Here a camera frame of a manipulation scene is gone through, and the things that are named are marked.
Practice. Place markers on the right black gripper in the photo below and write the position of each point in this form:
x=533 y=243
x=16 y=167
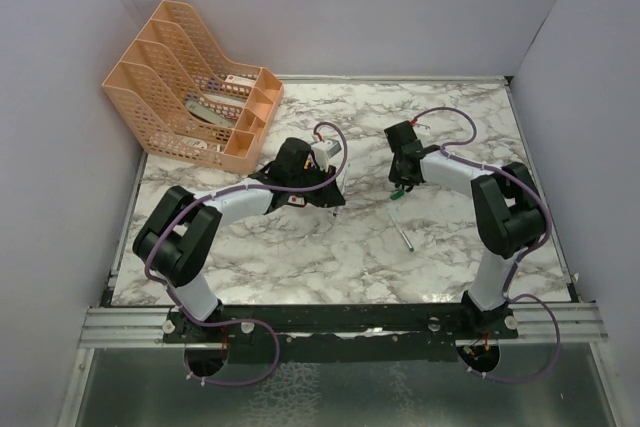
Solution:
x=395 y=177

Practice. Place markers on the green pen cap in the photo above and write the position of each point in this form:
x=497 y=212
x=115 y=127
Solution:
x=397 y=194

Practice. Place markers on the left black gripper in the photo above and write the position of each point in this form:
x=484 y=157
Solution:
x=328 y=196

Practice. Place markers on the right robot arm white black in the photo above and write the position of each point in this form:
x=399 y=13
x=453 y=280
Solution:
x=509 y=218

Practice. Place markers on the white pen blue end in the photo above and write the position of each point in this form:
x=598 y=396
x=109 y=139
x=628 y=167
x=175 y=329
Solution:
x=344 y=178

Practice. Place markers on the white card in organizer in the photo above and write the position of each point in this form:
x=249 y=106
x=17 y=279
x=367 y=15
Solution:
x=239 y=81

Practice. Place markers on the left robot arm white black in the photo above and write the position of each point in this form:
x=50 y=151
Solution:
x=176 y=239

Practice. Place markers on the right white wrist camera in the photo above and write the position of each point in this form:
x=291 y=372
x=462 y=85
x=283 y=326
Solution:
x=421 y=130

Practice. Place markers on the orange mesh file organizer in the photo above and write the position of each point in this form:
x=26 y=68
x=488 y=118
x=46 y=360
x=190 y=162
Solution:
x=183 y=98

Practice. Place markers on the grey stapler in organizer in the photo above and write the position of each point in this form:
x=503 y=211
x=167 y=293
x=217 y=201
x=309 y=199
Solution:
x=207 y=115

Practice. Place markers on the white pen green end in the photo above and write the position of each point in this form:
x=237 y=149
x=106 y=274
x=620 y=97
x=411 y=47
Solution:
x=401 y=232

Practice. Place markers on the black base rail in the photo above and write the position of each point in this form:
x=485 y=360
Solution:
x=338 y=333

